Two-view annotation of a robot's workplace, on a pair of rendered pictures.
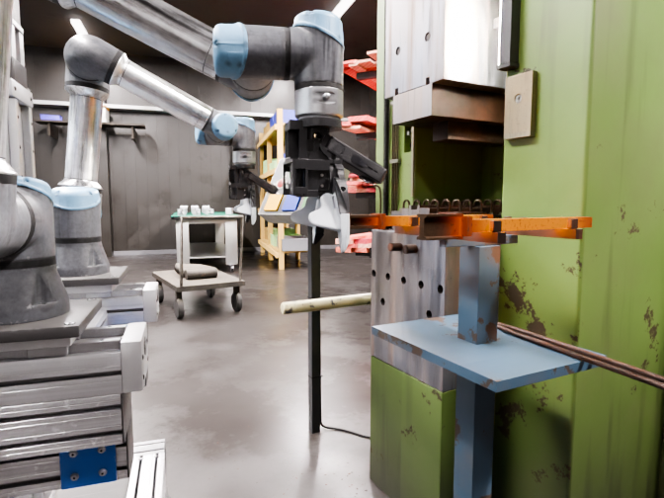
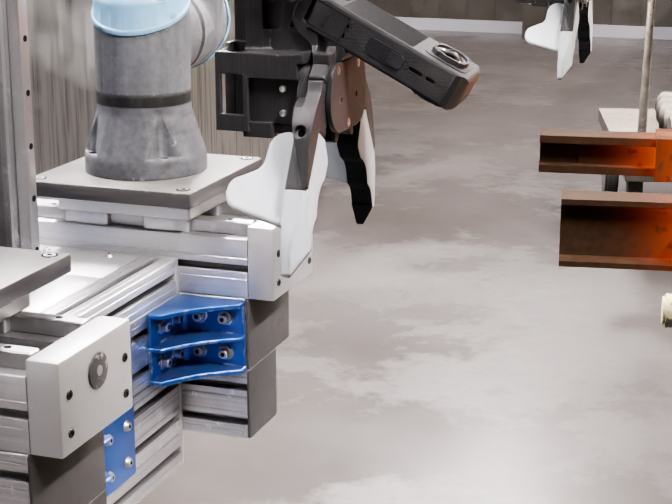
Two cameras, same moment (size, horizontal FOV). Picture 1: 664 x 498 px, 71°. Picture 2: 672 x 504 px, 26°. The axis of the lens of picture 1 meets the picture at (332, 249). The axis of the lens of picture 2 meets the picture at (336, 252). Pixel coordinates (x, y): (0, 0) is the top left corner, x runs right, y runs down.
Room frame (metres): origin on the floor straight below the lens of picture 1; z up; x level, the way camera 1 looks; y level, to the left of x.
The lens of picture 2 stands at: (-0.01, -0.58, 1.20)
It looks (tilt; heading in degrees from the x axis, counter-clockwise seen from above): 15 degrees down; 37
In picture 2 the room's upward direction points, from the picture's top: straight up
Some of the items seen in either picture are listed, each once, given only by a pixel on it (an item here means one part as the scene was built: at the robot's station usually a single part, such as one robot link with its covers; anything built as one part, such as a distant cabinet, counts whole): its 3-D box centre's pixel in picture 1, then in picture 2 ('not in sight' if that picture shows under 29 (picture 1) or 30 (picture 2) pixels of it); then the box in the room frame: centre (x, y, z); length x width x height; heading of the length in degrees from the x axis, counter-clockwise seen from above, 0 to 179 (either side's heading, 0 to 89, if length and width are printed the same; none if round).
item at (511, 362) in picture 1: (476, 343); not in sight; (1.01, -0.32, 0.70); 0.40 x 0.30 x 0.02; 27
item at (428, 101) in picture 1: (460, 111); not in sight; (1.63, -0.44, 1.32); 0.42 x 0.20 x 0.10; 118
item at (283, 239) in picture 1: (282, 190); not in sight; (8.25, 0.87, 1.23); 2.66 x 0.75 x 2.45; 18
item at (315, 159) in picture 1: (314, 160); (295, 45); (0.74, 0.03, 1.07); 0.09 x 0.08 x 0.12; 108
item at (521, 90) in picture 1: (520, 106); not in sight; (1.31, -0.51, 1.27); 0.09 x 0.02 x 0.17; 28
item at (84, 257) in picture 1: (78, 254); (145, 128); (1.26, 0.69, 0.87); 0.15 x 0.15 x 0.10
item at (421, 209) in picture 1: (457, 216); not in sight; (1.63, -0.44, 0.96); 0.42 x 0.20 x 0.09; 118
